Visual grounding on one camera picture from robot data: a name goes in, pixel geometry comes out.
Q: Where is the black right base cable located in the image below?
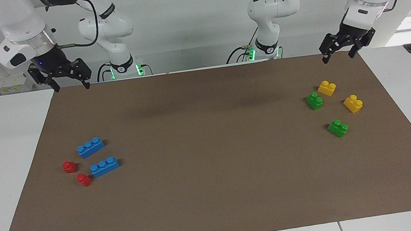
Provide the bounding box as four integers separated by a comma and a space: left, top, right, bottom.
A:
95, 62, 114, 83

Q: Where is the yellow two-stud brick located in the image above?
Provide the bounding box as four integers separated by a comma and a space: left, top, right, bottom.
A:
316, 79, 337, 98
342, 94, 364, 115

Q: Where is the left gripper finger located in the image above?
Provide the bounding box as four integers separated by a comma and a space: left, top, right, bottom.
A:
347, 43, 363, 59
320, 50, 335, 65

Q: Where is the brown table mat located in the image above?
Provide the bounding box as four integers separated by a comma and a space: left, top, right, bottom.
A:
0, 42, 411, 231

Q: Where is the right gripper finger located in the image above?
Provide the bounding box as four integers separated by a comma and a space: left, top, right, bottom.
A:
80, 70, 93, 90
44, 76, 61, 95

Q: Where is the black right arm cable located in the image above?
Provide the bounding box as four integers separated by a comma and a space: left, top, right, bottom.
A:
51, 0, 101, 51

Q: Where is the red one-stud brick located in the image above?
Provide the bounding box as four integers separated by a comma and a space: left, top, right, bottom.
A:
76, 172, 93, 188
62, 160, 79, 175

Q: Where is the green two-stud brick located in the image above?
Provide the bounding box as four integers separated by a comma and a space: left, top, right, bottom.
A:
326, 118, 350, 139
304, 91, 325, 112

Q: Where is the white box with yellow labels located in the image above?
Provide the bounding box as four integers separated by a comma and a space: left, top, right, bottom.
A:
0, 71, 35, 96

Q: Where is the black left base cable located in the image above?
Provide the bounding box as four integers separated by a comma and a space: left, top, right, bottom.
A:
224, 45, 253, 65

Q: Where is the blue three-stud brick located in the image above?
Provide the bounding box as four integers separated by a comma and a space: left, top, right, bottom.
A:
76, 136, 107, 160
89, 156, 121, 179

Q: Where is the black base cable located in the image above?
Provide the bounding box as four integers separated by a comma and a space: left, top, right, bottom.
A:
224, 45, 253, 65
95, 62, 114, 83

